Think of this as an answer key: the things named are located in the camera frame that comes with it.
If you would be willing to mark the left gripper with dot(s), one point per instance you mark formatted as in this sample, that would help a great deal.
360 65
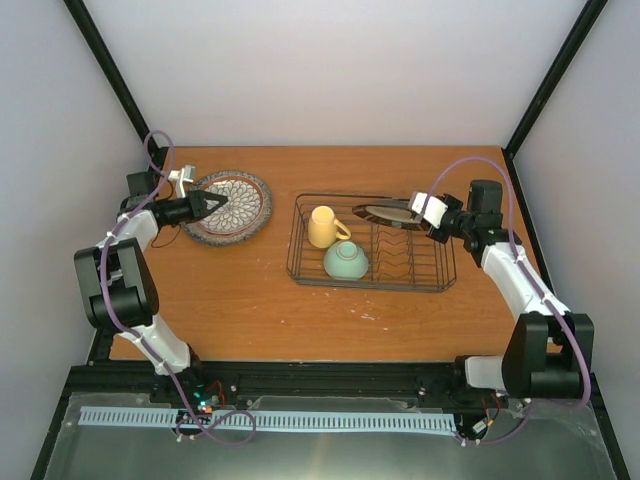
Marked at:
196 199

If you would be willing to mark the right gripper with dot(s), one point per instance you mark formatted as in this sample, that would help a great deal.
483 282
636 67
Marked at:
437 236

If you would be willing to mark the striped brown dinner plate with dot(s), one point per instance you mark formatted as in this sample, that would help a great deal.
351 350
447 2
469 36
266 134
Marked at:
391 213

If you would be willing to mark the black wire dish rack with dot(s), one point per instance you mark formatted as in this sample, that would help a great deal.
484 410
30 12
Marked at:
399 260

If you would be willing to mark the light green ceramic bowl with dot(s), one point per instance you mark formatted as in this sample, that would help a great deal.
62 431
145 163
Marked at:
345 261

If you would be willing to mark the yellow ceramic mug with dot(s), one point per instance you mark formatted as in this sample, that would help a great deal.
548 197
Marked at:
324 228

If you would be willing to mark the white floral patterned plate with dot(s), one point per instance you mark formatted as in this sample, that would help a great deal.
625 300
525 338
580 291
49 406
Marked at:
242 209

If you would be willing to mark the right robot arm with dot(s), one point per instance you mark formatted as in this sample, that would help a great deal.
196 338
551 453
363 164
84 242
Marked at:
549 352

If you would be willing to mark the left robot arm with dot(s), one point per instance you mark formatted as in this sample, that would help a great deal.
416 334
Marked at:
117 289

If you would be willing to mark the grey speckled plate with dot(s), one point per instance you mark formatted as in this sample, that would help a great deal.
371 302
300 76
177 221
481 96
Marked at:
194 231

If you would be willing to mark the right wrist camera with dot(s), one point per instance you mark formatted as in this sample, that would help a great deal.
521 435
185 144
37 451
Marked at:
427 208

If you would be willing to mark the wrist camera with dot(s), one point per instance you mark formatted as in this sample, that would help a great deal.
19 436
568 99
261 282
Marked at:
180 178
427 208

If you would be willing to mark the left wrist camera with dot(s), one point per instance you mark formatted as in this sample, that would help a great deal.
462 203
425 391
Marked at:
180 178

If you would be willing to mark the black aluminium frame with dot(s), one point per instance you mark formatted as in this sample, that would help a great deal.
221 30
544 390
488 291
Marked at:
278 378

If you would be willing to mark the light blue cable duct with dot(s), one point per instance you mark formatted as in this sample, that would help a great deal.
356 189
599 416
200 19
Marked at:
273 421

